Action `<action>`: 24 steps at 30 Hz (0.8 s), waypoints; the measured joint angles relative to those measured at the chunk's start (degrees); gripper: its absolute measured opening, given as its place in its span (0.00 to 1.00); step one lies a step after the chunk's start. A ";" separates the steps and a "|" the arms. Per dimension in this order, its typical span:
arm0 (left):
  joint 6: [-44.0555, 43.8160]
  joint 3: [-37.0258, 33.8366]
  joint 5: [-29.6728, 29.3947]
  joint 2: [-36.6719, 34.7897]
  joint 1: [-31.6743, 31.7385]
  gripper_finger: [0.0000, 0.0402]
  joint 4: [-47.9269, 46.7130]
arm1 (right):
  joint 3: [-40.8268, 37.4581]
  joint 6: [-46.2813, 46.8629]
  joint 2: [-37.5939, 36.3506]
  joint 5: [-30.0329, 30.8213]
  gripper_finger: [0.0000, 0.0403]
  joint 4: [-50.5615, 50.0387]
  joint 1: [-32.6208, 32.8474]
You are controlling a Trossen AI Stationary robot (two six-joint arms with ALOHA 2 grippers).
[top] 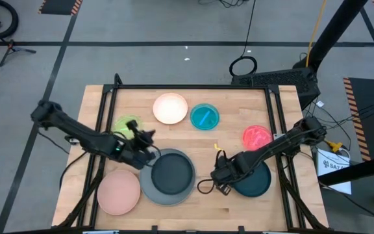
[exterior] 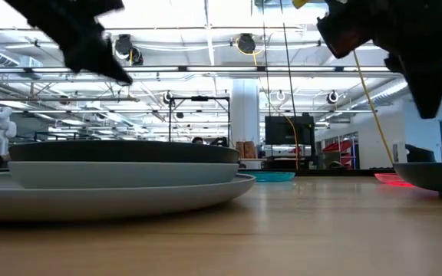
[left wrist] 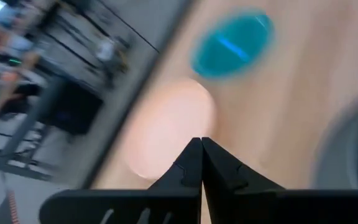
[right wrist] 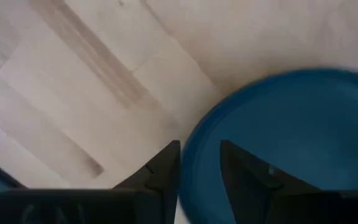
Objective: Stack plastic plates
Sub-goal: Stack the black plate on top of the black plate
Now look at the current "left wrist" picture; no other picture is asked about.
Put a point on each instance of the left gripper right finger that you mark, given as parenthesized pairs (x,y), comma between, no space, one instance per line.
(244,202)

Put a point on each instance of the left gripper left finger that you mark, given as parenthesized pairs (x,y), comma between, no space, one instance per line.
(154,205)

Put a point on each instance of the peach plastic plate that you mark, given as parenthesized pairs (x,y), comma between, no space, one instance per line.
(166,124)

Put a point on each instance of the teal translucent plastic plate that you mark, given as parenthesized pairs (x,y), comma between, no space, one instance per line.
(232,46)

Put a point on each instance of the large grey plastic plate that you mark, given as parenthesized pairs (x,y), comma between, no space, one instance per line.
(337,155)

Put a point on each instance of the black computer tower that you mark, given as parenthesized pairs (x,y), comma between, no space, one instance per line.
(73,109)

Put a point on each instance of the black floor mat orange-striped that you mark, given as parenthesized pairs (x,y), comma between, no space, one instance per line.
(13,208)

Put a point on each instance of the metal workbench frame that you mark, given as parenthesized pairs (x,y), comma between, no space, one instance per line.
(26,124)

